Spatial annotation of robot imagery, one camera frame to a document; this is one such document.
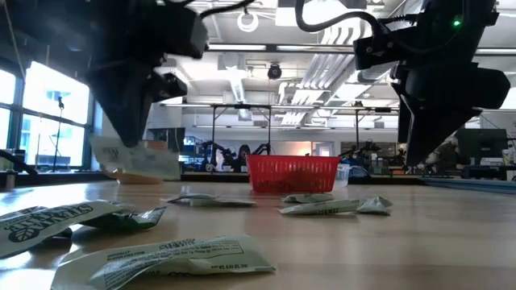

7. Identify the black computer monitor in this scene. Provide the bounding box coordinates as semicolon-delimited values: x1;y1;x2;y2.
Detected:
456;128;509;166

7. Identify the clear plastic container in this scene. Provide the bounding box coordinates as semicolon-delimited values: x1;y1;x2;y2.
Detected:
335;162;352;189

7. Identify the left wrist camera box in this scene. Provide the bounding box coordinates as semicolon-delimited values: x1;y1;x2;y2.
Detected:
155;4;210;60

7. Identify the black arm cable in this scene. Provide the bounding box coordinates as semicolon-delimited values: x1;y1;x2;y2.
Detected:
294;0;388;34
199;0;257;19

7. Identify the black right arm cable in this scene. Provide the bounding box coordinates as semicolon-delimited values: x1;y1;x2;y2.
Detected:
294;0;388;34

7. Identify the large glass window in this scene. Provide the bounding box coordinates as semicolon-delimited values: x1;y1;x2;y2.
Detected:
0;60;92;168

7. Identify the white ceiling ring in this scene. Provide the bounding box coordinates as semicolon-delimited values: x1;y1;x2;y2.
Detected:
236;10;260;34

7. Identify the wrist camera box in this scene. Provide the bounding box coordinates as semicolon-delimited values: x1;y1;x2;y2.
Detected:
352;24;405;71
155;4;210;60

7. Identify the background black frame rig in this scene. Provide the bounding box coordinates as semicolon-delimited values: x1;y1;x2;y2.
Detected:
209;102;404;162

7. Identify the green white stevia packet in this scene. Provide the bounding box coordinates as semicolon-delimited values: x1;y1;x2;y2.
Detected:
78;205;169;233
356;195;394;217
187;197;258;209
165;193;221;203
0;199;122;259
281;193;335;204
278;199;360;216
50;233;277;290
89;135;181;181

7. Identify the red plastic mesh basket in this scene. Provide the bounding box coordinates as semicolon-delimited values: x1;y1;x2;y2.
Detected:
245;155;341;193

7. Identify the person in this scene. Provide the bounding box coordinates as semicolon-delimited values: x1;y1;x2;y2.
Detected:
418;135;461;174

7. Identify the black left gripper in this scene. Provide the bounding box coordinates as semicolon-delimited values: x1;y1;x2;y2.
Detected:
84;60;189;148

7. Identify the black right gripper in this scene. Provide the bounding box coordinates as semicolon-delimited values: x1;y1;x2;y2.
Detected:
389;62;512;168

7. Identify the black tripod stand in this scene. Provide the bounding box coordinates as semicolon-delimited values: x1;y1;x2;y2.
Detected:
52;95;66;173

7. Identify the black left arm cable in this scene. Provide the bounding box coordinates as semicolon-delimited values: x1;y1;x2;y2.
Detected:
199;0;257;19

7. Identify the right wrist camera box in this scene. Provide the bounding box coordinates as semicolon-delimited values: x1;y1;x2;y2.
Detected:
352;24;405;71

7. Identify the long ceiling light strip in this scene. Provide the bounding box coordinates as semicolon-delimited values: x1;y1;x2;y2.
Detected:
475;48;516;56
277;43;356;52
207;43;268;52

